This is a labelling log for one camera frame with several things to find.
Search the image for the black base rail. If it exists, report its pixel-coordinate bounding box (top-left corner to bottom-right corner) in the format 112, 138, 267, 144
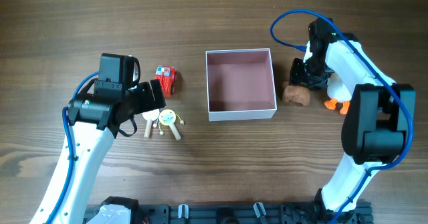
83, 200, 374, 224

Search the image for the white plush duck yellow bag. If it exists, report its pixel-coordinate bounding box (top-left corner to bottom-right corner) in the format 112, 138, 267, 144
324, 73, 352, 115

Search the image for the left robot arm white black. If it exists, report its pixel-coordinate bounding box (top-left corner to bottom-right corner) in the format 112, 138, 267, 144
31, 53, 166, 223

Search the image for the brown plush toy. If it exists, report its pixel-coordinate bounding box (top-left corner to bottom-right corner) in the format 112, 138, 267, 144
282, 82, 310, 106

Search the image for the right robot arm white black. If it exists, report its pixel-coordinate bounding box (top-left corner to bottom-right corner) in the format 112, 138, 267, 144
290, 18, 415, 219

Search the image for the red toy fire truck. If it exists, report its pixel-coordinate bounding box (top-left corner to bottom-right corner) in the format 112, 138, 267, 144
154, 65, 177, 98

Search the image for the white box pink inside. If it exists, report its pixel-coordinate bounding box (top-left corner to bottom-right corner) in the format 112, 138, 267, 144
205, 48, 277, 122

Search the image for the yellow mouse rattle drum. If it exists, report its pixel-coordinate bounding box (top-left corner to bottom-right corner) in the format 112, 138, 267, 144
158, 109, 185, 140

